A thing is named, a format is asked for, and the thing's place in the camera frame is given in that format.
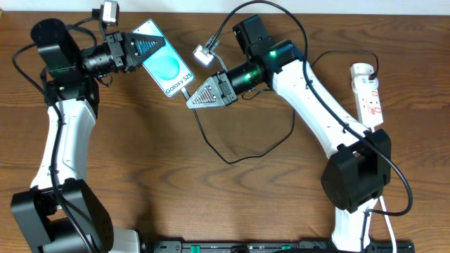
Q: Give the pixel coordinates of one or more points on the blue screen Galaxy smartphone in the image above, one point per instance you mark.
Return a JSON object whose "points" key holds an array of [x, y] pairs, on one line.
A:
{"points": [[165, 66]]}

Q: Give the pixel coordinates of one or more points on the white power strip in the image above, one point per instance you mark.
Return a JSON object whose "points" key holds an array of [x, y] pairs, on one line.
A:
{"points": [[367, 101]]}

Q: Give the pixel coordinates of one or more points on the white USB wall charger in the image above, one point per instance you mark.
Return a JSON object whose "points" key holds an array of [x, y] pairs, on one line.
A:
{"points": [[360, 69]]}

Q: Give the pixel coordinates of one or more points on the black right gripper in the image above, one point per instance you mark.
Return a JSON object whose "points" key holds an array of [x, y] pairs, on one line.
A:
{"points": [[229, 97]]}

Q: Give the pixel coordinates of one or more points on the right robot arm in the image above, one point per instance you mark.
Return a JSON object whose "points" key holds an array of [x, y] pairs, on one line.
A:
{"points": [[358, 165]]}

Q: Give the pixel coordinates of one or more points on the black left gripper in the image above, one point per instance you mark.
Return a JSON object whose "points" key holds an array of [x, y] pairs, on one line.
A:
{"points": [[117, 51]]}

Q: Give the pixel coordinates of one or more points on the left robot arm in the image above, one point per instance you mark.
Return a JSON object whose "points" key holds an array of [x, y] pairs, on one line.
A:
{"points": [[59, 212]]}

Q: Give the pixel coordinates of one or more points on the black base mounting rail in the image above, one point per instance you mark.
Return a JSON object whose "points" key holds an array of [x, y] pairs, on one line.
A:
{"points": [[319, 245]]}

